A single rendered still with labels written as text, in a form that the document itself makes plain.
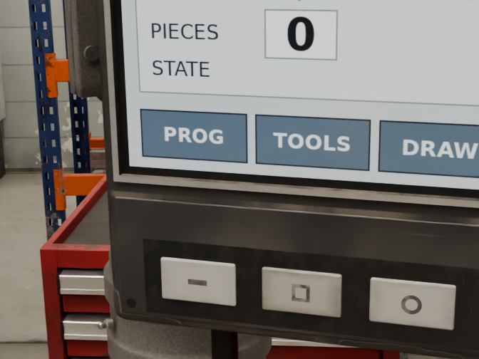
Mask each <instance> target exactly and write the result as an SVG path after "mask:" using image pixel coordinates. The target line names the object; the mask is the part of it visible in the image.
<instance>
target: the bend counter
mask: <svg viewBox="0 0 479 359"><path fill-rule="evenodd" d="M337 41H338V10H313V9H265V10H264V58H271V59H296V60H320V61H337Z"/></svg>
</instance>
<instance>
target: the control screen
mask: <svg viewBox="0 0 479 359"><path fill-rule="evenodd" d="M121 6H122V21H123V48H124V63H125V91H126V105H127V119H128V147H129V161H130V166H133V167H154V168H165V169H176V170H197V171H207V172H228V173H239V174H250V175H271V176H281V177H302V178H313V179H324V180H345V181H355V182H376V183H387V184H408V185H419V186H429V187H450V188H461V189H479V0H121ZM265 9H313V10H338V41H337V61H320V60H296V59H271V58H264V10H265Z"/></svg>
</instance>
